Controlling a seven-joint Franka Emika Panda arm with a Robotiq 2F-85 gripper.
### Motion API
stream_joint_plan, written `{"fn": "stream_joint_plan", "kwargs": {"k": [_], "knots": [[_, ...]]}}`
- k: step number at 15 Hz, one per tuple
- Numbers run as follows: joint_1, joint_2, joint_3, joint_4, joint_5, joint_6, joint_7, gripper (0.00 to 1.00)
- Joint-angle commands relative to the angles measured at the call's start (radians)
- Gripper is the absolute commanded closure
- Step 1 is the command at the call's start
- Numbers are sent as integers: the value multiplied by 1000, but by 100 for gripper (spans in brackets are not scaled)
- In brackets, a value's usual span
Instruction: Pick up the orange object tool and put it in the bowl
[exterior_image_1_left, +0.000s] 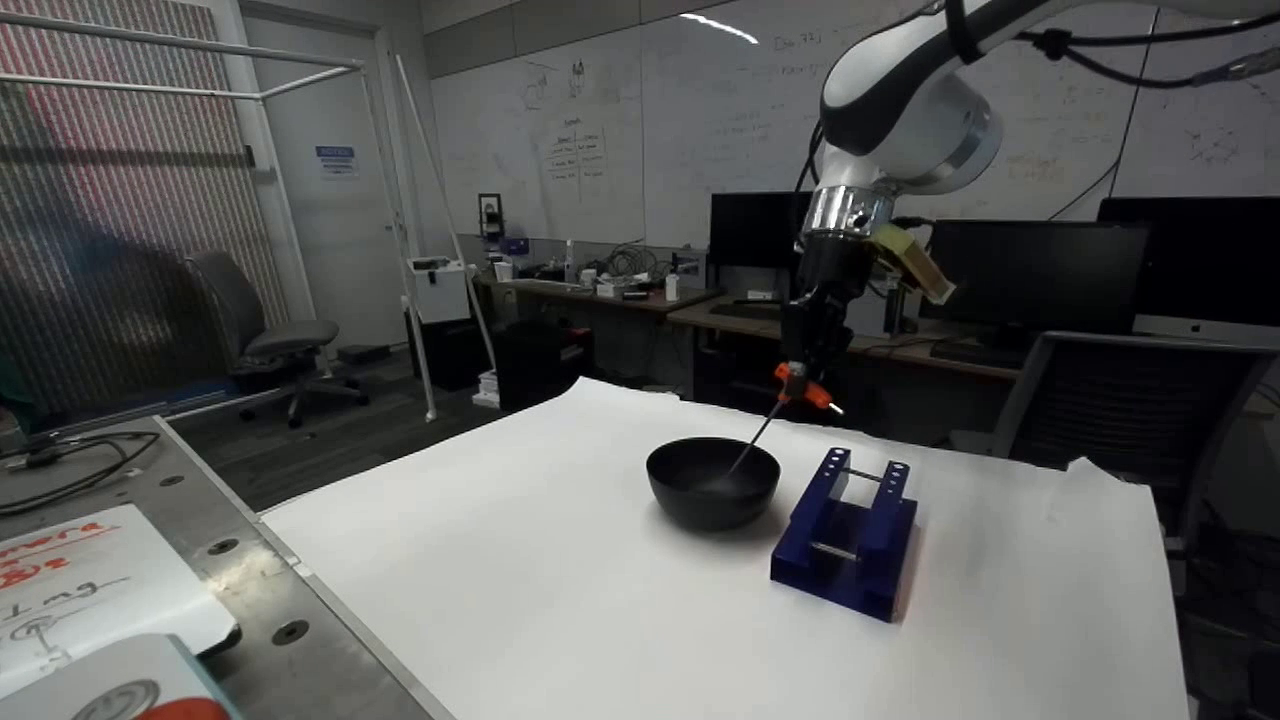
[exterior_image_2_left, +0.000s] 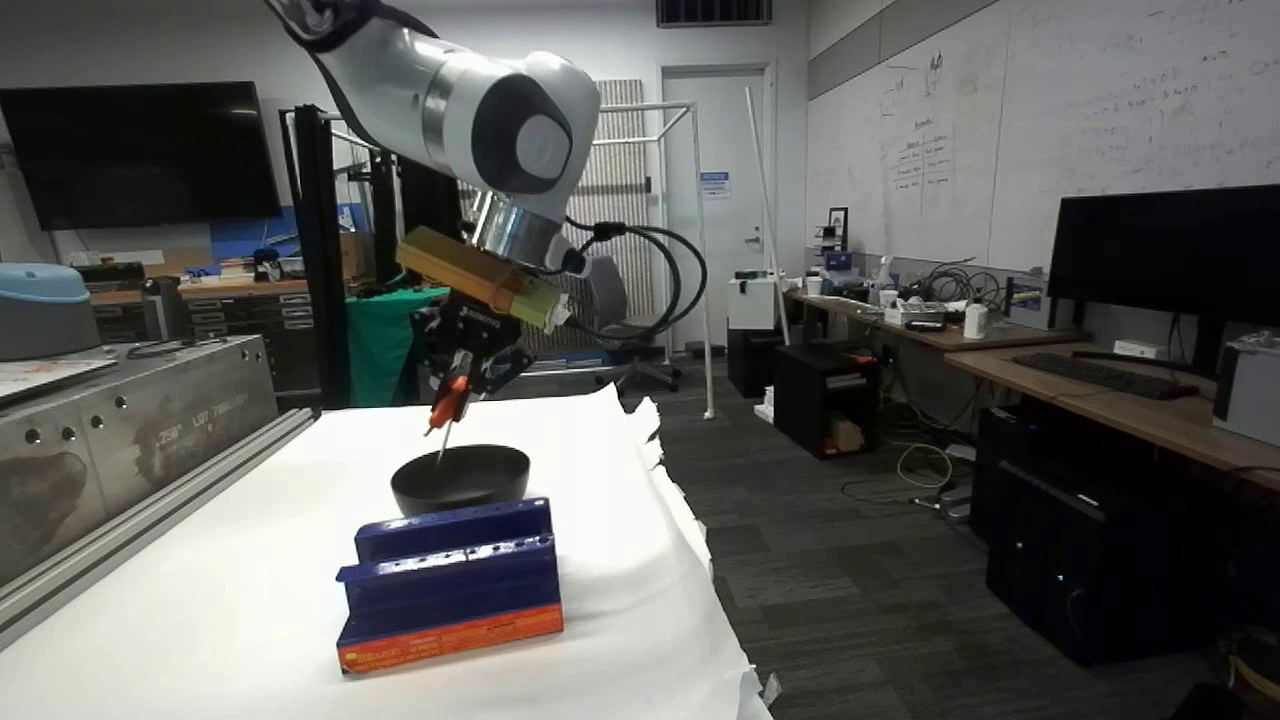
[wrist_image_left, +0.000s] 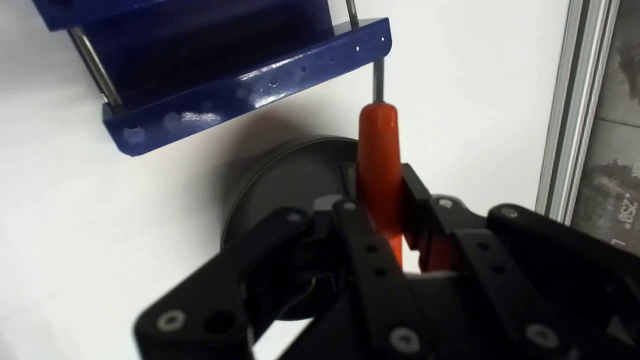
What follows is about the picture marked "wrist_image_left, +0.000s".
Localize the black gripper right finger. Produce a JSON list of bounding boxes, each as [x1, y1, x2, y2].
[[399, 162, 640, 360]]

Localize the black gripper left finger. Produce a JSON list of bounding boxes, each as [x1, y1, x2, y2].
[[134, 197, 428, 360]]

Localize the orange handled screwdriver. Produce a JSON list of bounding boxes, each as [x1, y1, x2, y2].
[[354, 59, 460, 275]]

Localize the dark grey bowl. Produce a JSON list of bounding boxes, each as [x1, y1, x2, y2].
[[222, 137, 366, 323]]

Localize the white paper table cover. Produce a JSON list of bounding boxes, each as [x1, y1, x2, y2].
[[0, 0, 577, 360]]

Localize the blue metal rack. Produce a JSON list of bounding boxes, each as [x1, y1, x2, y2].
[[31, 0, 394, 159]]

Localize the aluminium frame profile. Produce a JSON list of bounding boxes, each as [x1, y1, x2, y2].
[[534, 0, 624, 227]]

